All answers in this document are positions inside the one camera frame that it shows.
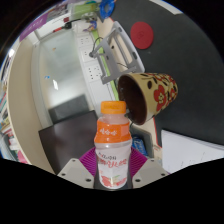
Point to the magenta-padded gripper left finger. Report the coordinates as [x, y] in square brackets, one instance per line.
[75, 171]

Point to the flat round red coaster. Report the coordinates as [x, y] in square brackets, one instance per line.
[142, 35]

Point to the orange-capped drink bottle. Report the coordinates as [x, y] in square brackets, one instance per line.
[112, 150]

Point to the small blue box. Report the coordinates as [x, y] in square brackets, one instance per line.
[139, 145]

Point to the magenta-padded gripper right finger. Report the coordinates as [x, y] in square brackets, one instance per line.
[150, 171]

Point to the grey metal laptop stand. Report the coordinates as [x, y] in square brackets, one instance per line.
[113, 71]

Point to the large white paper sheet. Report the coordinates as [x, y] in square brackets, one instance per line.
[190, 153]

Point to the floral ceramic cup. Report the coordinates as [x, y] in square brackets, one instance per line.
[160, 95]

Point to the white wall sockets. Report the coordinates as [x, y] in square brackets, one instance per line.
[90, 56]

